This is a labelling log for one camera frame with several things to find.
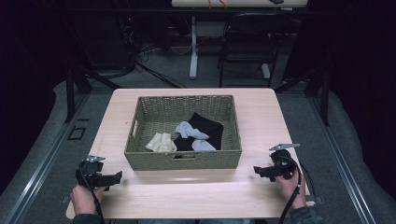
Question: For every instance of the metal floor rail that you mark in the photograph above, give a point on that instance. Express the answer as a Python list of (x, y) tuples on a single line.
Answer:
[(339, 155), (46, 158)]

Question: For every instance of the black floor outlet frame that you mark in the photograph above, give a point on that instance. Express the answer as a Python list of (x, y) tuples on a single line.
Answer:
[(69, 137)]

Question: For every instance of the black metal stand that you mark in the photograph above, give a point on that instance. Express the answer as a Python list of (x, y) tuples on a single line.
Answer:
[(70, 93), (325, 96)]

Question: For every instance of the black folding chair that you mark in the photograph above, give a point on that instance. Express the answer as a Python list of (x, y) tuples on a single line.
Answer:
[(252, 40)]

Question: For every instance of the long grey sock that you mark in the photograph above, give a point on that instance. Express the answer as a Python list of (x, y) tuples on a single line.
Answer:
[(186, 130)]

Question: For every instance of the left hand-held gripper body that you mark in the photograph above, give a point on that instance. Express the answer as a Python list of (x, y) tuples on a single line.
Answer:
[(90, 169)]

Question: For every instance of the short grey sock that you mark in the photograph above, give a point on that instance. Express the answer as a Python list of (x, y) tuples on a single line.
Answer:
[(203, 146)]

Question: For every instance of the person's right hand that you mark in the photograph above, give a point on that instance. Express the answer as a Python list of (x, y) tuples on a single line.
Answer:
[(291, 191)]

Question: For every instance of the cream sock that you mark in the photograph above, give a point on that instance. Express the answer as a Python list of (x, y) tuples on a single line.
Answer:
[(161, 143)]

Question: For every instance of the person's left hand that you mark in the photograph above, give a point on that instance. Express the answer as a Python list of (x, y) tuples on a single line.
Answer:
[(83, 199)]

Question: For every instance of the green woven basket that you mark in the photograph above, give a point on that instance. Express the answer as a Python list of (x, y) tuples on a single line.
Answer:
[(162, 115)]

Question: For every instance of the white desk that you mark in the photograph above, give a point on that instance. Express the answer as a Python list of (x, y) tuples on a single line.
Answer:
[(193, 46)]

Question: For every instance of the black cloth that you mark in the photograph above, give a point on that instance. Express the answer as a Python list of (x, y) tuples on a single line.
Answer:
[(205, 126)]

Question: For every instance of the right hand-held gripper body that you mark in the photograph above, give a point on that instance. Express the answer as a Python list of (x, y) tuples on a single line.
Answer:
[(283, 165)]

